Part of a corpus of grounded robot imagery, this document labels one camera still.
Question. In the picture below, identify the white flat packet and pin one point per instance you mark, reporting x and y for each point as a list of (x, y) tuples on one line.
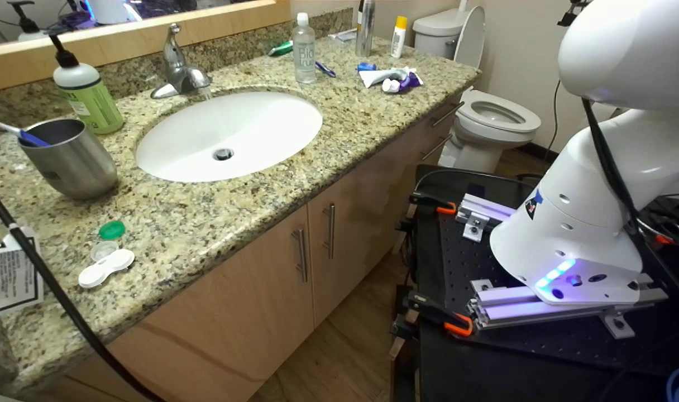
[(343, 34)]

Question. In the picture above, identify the long aluminium base rail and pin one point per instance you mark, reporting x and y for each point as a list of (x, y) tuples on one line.
[(520, 310)]

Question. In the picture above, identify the chrome faucet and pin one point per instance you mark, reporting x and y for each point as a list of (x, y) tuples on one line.
[(178, 70)]

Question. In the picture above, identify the clear water bottle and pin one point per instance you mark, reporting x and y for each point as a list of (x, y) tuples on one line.
[(304, 56)]

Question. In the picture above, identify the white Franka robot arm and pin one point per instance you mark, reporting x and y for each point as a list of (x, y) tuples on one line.
[(578, 216)]

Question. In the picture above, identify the silver spray bottle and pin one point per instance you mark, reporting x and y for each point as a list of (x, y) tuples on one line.
[(365, 32)]

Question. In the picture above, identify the green soap pump bottle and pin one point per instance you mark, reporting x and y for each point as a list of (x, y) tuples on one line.
[(94, 104)]

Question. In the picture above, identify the wood-framed mirror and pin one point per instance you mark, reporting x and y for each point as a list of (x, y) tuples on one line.
[(131, 36)]

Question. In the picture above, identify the purple toothpaste tube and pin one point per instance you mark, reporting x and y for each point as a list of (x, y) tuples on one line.
[(408, 79)]

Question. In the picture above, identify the white toilet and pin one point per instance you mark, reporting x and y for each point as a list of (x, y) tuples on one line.
[(496, 124)]

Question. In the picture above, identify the green round lid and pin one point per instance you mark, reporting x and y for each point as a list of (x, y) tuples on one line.
[(110, 234)]

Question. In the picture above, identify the short aluminium rail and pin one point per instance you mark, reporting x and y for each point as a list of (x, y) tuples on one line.
[(486, 208)]

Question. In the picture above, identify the yellow-capped white bottle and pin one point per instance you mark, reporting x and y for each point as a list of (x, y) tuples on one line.
[(398, 42)]

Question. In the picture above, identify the green tube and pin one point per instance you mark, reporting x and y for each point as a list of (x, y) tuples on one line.
[(281, 47)]

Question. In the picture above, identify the white oval sink basin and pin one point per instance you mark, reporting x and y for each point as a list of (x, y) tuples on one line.
[(228, 136)]

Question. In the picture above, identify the small blue container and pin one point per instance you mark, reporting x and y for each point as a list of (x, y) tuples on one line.
[(365, 66)]

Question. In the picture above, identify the white contact lens case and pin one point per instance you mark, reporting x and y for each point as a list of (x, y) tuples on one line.
[(105, 271)]

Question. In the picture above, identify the black robot table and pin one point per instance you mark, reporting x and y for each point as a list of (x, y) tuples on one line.
[(520, 364)]

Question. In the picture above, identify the orange black clamp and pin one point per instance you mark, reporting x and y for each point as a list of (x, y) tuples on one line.
[(448, 211), (459, 328)]

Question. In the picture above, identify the white toothpaste tube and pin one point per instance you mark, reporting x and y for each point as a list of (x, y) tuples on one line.
[(375, 75)]

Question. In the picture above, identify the wooden vanity cabinet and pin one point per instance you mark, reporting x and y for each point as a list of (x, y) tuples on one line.
[(236, 313)]

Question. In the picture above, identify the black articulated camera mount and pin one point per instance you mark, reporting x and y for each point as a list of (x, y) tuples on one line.
[(573, 13)]

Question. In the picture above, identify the stainless steel cup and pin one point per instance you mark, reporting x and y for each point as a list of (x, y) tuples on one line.
[(74, 170)]

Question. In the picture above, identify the blue pen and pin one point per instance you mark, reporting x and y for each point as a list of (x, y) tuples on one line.
[(324, 67)]

